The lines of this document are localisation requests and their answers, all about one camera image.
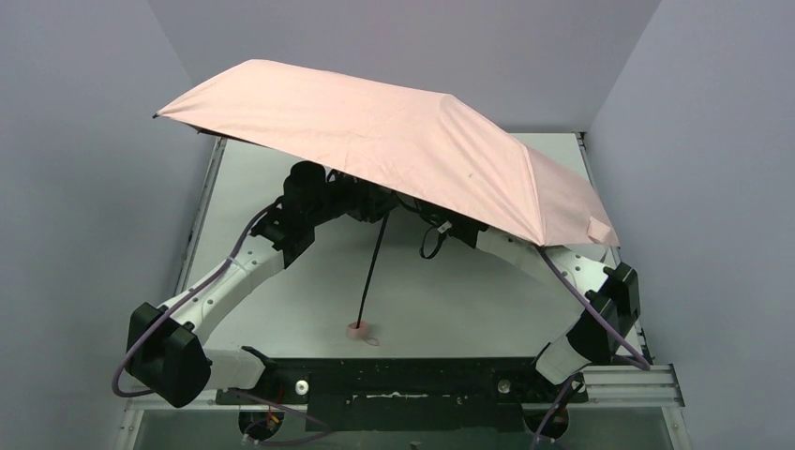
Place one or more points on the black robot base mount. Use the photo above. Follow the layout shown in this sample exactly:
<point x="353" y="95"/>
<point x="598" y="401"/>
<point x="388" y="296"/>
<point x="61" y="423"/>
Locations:
<point x="505" y="394"/>

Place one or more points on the pink folding umbrella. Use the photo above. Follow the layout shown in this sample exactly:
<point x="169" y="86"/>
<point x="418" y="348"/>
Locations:
<point x="443" y="159"/>

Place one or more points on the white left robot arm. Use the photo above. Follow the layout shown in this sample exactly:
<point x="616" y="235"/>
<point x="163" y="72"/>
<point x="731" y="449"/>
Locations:
<point x="166" y="350"/>

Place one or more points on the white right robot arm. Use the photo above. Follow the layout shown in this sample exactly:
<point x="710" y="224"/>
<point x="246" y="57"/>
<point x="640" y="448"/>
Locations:
<point x="603" y="300"/>

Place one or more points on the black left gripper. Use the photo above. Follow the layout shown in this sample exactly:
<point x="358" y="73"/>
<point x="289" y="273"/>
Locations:
<point x="370" y="202"/>

